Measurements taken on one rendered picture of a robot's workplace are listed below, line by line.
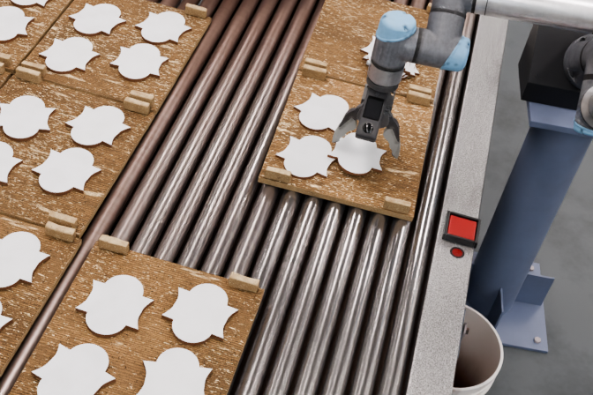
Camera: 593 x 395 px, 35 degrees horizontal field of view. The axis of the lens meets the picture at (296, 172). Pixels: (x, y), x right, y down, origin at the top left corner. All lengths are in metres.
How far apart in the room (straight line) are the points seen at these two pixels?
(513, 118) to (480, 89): 1.49
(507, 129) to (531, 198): 1.15
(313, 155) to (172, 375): 0.67
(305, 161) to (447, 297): 0.44
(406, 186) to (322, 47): 0.52
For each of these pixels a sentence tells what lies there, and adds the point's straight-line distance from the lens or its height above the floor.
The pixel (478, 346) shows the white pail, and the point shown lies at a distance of 2.73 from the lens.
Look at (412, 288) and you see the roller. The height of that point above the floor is 0.92.
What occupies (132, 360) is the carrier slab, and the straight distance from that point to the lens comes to 1.73.
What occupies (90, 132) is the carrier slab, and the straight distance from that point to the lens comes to 2.11.
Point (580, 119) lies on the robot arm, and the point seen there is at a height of 0.99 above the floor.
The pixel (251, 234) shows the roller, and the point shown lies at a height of 0.92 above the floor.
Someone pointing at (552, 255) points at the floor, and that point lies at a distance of 3.46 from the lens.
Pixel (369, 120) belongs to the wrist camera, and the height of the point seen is 1.10.
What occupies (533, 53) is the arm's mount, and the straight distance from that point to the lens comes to 2.56.
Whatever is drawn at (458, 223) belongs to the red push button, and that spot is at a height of 0.93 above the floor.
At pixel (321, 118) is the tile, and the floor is 0.94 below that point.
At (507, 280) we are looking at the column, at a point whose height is 0.19.
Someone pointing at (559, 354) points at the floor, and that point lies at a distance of 3.18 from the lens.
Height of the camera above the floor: 2.36
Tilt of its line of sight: 43 degrees down
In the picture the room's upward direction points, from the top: 11 degrees clockwise
